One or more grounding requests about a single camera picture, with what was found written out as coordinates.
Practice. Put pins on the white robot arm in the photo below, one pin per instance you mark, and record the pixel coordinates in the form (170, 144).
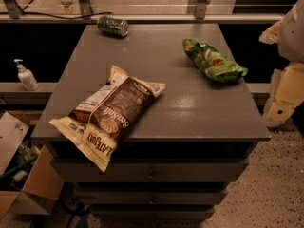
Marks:
(291, 36)

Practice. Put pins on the open cardboard box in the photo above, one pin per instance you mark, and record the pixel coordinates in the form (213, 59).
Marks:
(29, 185)

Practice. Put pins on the white pump lotion bottle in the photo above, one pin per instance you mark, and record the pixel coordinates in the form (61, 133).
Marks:
(25, 76)

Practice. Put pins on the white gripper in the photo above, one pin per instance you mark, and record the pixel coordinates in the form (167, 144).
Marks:
(293, 35)

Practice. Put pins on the green rice chip bag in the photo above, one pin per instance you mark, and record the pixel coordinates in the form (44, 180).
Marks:
(213, 63)

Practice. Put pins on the grey drawer cabinet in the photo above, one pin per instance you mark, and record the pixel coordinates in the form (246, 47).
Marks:
(187, 147)

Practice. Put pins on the green soda can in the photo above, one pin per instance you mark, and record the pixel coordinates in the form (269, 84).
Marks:
(112, 26)

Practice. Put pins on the brown sea salt chip bag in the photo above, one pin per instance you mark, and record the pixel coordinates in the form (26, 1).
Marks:
(99, 123)

